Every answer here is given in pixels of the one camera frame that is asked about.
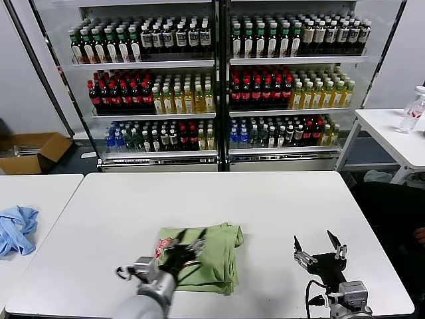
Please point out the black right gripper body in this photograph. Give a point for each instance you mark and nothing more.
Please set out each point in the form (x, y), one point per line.
(327, 266)

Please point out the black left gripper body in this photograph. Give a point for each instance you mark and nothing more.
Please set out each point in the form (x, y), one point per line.
(177, 257)

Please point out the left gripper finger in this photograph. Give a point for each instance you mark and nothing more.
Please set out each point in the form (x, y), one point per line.
(198, 247)
(177, 242)

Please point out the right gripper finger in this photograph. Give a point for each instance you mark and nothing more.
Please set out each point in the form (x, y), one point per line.
(340, 251)
(300, 256)

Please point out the light green t-shirt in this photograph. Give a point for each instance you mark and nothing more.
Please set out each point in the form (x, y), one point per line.
(219, 266)

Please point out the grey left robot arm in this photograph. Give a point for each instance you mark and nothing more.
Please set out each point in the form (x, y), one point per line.
(146, 302)

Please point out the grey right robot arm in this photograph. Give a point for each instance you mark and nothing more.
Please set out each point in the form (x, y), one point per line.
(348, 313)

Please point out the person in black clothes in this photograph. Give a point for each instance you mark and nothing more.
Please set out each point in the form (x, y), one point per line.
(388, 212)

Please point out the bare person hand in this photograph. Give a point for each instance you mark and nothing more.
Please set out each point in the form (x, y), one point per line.
(421, 237)

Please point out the grey crumpled cloth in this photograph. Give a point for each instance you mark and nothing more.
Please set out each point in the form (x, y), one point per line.
(376, 176)

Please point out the white cap dark drink bottle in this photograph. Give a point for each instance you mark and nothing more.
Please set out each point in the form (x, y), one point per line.
(156, 143)
(298, 136)
(272, 139)
(174, 141)
(165, 141)
(147, 143)
(280, 138)
(289, 137)

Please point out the red cap cola bottle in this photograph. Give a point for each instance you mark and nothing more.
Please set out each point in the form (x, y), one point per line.
(135, 98)
(114, 98)
(184, 141)
(288, 94)
(104, 98)
(193, 141)
(267, 94)
(307, 134)
(316, 134)
(236, 94)
(278, 94)
(256, 94)
(93, 98)
(146, 98)
(246, 94)
(125, 98)

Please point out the yellow juice bottle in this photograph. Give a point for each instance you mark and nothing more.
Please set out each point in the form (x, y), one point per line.
(178, 103)
(210, 141)
(328, 98)
(168, 103)
(307, 98)
(199, 102)
(338, 97)
(349, 96)
(318, 98)
(188, 103)
(325, 136)
(209, 102)
(158, 103)
(334, 135)
(202, 141)
(297, 98)

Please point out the green tinted water bottle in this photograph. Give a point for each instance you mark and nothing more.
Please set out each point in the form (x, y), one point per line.
(254, 138)
(130, 143)
(138, 143)
(263, 138)

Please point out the blue water bottle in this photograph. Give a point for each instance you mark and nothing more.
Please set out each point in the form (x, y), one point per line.
(109, 143)
(119, 143)
(244, 138)
(234, 138)

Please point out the small white flat object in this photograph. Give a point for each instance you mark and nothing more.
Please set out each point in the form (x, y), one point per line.
(88, 155)

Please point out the white side table with legs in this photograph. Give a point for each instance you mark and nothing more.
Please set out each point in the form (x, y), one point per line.
(382, 126)

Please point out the clear bottle with red label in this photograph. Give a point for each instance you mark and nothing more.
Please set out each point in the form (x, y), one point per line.
(409, 123)

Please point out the crumpled light blue cloth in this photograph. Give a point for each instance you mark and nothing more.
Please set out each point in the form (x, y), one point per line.
(16, 229)

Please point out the open cardboard box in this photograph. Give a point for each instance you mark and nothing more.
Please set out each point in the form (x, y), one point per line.
(23, 164)

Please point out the clear white cap bottle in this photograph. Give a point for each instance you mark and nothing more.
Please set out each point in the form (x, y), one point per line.
(419, 90)

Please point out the white beverage display cabinet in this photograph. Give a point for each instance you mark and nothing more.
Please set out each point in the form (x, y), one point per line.
(299, 60)
(149, 64)

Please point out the bundle of metal rods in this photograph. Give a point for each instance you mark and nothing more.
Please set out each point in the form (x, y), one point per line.
(20, 151)

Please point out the green cap tea bottle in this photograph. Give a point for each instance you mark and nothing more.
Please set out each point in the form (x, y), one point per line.
(87, 50)
(260, 43)
(295, 43)
(237, 43)
(272, 43)
(111, 49)
(75, 50)
(135, 49)
(123, 49)
(248, 43)
(99, 50)
(284, 43)

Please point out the white cap dark label bottle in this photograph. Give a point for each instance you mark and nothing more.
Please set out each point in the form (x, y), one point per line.
(194, 39)
(156, 40)
(181, 39)
(205, 39)
(354, 35)
(146, 40)
(365, 35)
(343, 35)
(168, 40)
(331, 35)

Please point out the transparent cabinet side panel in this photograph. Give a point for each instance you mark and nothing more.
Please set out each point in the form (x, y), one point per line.
(63, 50)
(378, 50)

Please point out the beige label tea bottle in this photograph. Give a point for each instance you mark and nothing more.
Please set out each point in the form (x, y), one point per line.
(308, 35)
(319, 35)

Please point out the black diagonal metal pole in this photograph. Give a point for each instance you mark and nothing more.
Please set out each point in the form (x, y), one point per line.
(40, 71)

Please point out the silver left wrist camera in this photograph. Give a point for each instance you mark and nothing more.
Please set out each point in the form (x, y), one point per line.
(144, 266)

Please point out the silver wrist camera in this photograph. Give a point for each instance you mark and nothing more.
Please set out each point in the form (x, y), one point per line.
(144, 266)
(353, 292)

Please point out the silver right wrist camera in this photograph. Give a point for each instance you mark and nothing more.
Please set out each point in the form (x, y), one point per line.
(353, 292)

